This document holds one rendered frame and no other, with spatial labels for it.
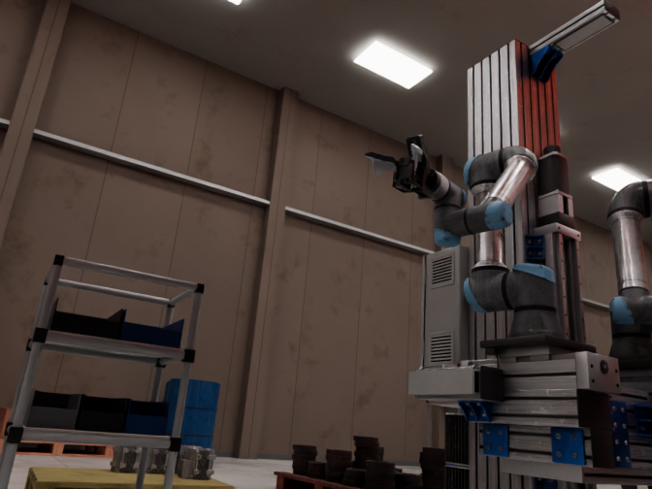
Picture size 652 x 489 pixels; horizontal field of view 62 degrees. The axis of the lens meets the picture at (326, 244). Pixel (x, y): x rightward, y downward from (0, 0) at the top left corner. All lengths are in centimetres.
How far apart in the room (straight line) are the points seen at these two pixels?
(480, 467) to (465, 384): 45
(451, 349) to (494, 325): 18
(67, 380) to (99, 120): 386
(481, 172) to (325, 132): 908
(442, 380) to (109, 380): 698
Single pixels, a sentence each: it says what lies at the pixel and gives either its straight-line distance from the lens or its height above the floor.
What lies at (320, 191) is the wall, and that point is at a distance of 1027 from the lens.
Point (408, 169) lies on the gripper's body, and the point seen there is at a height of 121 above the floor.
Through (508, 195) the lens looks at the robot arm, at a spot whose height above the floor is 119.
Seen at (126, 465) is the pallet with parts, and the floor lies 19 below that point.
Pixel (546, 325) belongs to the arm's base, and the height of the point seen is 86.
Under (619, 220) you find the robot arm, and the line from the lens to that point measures 183.
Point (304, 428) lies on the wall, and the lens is 942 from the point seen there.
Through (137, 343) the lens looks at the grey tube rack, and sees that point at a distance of 195.
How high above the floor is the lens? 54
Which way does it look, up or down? 19 degrees up
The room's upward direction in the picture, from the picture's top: 5 degrees clockwise
